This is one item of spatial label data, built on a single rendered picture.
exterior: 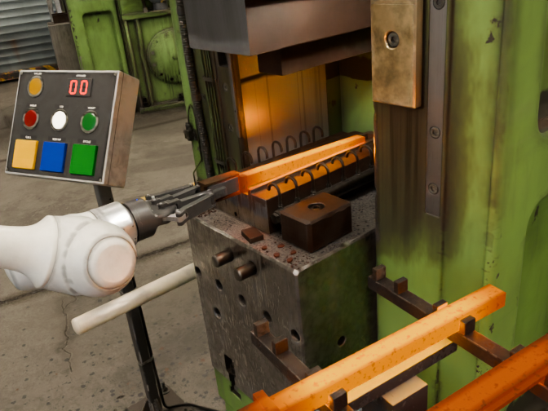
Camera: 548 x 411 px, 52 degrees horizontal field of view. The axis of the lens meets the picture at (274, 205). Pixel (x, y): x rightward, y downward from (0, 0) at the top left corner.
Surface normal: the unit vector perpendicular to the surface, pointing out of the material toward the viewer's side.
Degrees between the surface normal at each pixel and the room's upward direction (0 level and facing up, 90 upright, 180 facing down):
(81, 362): 0
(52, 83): 60
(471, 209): 90
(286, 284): 90
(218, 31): 90
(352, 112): 90
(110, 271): 78
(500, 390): 0
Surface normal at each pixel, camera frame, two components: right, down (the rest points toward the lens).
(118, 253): 0.69, 0.05
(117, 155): 0.90, 0.11
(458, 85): -0.76, 0.34
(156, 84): 0.38, 0.36
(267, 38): 0.64, 0.27
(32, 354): -0.09, -0.90
